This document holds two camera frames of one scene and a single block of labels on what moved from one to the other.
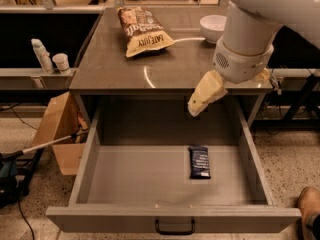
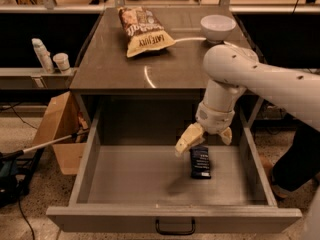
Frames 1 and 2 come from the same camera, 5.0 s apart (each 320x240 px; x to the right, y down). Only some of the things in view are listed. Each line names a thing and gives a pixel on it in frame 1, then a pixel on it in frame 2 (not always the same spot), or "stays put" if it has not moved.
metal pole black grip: x=11 y=154 stays put
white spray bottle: x=43 y=56 stays put
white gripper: x=242 y=65 to x=216 y=119
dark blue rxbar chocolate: x=199 y=158 stays put
